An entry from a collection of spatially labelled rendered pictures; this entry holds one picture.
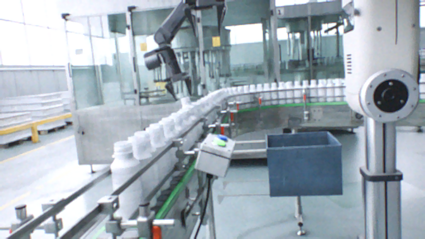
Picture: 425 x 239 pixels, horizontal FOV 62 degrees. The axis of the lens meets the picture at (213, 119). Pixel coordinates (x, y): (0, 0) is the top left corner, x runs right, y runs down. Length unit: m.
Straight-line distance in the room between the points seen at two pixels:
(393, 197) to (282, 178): 0.50
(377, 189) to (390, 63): 0.39
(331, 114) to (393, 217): 1.56
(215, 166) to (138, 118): 3.92
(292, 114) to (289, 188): 1.25
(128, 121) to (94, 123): 0.48
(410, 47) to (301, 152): 0.64
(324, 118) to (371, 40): 1.70
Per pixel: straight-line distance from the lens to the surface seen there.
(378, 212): 1.27
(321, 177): 1.59
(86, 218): 0.54
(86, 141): 5.13
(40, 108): 10.04
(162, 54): 1.43
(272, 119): 2.74
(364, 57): 1.11
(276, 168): 1.56
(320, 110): 2.74
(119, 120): 4.88
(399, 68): 1.14
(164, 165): 0.92
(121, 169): 0.74
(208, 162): 0.88
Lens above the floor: 1.30
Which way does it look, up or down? 8 degrees down
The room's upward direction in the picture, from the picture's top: 5 degrees counter-clockwise
